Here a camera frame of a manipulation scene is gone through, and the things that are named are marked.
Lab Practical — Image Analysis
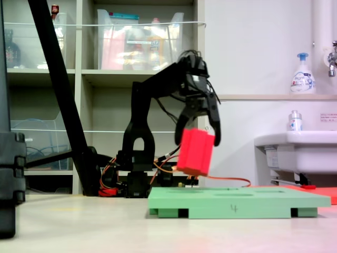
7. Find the thin black tripod brace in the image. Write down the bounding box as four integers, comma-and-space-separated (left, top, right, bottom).
25, 150, 75, 169

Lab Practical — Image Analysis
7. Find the low clear storage bin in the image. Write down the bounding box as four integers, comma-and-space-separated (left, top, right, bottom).
10, 110, 74, 172

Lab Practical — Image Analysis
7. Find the metal faucet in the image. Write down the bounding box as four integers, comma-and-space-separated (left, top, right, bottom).
327, 41, 337, 77

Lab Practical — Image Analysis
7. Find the pink pouch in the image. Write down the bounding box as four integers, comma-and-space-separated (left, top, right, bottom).
101, 30, 126, 71

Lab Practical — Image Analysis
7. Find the white sink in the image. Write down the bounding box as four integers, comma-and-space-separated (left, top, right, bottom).
254, 130, 337, 186

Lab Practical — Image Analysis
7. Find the dark glass bottle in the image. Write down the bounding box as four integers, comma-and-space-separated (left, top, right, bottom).
4, 28, 22, 69

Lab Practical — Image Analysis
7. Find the beige shelf unit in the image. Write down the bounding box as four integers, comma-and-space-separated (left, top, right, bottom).
0, 0, 206, 196

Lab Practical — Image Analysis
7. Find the green shape sorting board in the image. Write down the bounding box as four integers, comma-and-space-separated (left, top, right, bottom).
147, 186, 332, 219

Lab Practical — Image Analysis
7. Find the dark tripod pole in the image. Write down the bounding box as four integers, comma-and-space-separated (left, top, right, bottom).
0, 0, 12, 132

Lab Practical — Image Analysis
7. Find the long orange twisted wire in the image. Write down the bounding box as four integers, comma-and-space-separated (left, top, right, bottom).
207, 175, 252, 188

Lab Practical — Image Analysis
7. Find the blue cable coil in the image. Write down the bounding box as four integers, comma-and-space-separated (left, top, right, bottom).
12, 118, 72, 169

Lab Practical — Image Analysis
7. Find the small clear sanitizer bottle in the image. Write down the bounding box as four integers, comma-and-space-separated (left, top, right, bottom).
288, 110, 303, 132

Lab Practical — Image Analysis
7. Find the black servo cable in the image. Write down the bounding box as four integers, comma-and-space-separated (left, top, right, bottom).
181, 48, 204, 61
156, 96, 183, 125

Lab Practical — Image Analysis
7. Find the small circuit board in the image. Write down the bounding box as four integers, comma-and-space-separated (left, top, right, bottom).
177, 181, 200, 189

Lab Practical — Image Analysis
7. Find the large clear storage bin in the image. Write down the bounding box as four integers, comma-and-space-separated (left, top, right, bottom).
96, 9, 185, 71

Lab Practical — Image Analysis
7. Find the white cord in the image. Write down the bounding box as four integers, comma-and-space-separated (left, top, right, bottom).
4, 21, 207, 28
10, 126, 209, 134

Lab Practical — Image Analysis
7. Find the orange bottle pink cap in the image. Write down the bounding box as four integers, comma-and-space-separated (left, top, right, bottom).
148, 17, 166, 71

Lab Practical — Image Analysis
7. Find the notched black stack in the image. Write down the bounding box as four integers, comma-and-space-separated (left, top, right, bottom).
0, 131, 27, 239

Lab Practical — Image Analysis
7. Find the red cross columnar block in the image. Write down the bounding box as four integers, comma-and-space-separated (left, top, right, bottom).
176, 128, 216, 177

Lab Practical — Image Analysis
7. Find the white soap pump bottle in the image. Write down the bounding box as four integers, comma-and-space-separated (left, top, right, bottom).
290, 52, 316, 95

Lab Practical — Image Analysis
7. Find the thick black tripod leg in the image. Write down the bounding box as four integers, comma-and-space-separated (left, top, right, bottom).
27, 0, 102, 197

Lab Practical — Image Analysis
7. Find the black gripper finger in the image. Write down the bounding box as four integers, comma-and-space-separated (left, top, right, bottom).
206, 92, 222, 147
175, 103, 201, 145

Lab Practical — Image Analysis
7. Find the teal topped package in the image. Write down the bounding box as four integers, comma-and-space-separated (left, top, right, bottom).
109, 13, 140, 35

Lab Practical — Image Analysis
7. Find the orange base wire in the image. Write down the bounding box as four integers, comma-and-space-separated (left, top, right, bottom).
150, 154, 185, 186
101, 158, 118, 191

